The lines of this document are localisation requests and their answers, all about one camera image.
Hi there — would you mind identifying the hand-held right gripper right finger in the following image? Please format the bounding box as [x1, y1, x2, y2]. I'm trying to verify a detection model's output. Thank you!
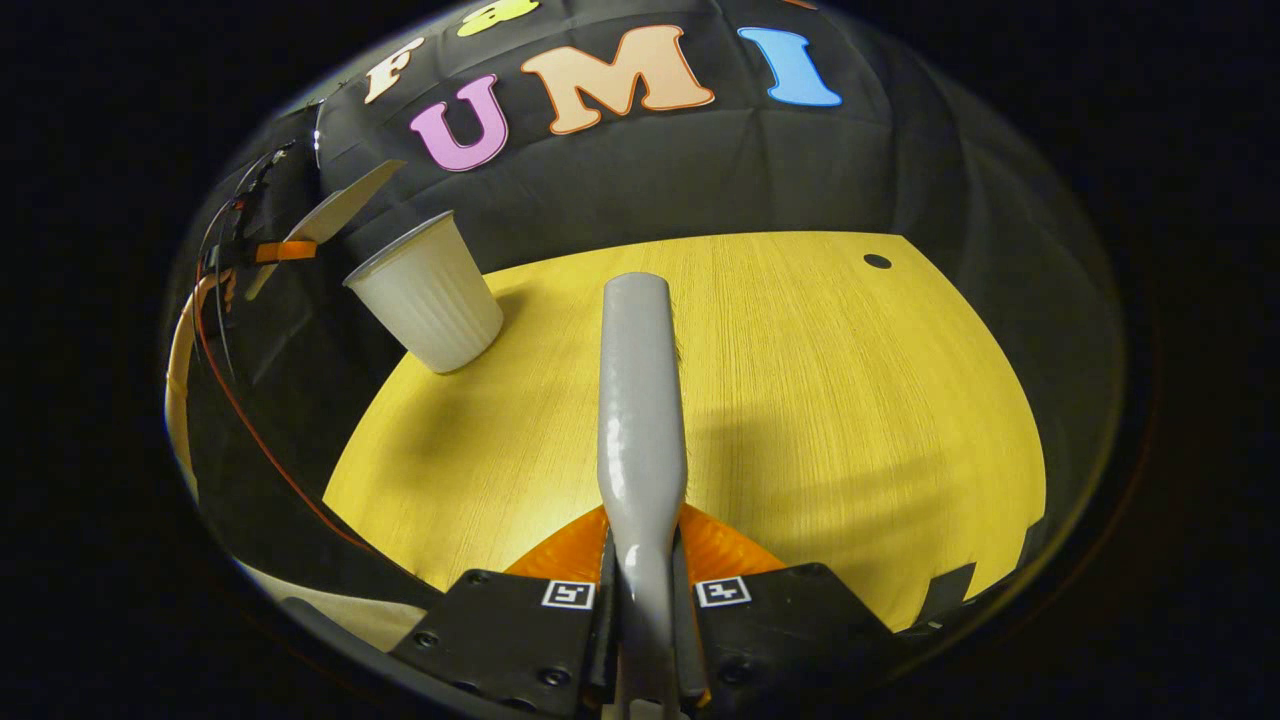
[672, 503, 896, 706]

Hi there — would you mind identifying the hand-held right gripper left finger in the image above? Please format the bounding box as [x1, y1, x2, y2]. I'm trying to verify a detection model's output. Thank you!
[388, 505, 616, 716]

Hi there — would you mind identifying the grey plastic dustpan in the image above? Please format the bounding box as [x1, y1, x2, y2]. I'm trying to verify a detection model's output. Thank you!
[245, 160, 406, 301]

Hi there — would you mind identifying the white ribbed garbage bin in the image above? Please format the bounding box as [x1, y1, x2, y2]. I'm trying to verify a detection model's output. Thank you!
[343, 210, 504, 376]

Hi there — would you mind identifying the small grey broom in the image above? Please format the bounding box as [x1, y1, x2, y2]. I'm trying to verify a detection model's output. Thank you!
[597, 272, 689, 720]

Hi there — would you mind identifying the black backdrop cloth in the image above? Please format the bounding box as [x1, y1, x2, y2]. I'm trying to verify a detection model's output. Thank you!
[190, 0, 1131, 621]

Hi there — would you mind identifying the thin red cable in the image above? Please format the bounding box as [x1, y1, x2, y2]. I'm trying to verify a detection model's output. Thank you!
[193, 195, 376, 554]

